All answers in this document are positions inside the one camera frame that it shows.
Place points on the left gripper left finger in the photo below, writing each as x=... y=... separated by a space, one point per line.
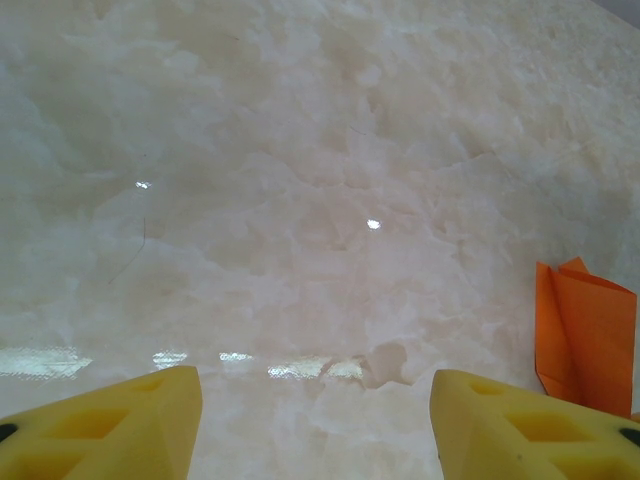
x=165 y=430

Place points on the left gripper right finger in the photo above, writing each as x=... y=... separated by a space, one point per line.
x=460 y=430

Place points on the orange square paper sheet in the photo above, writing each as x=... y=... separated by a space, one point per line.
x=585 y=325

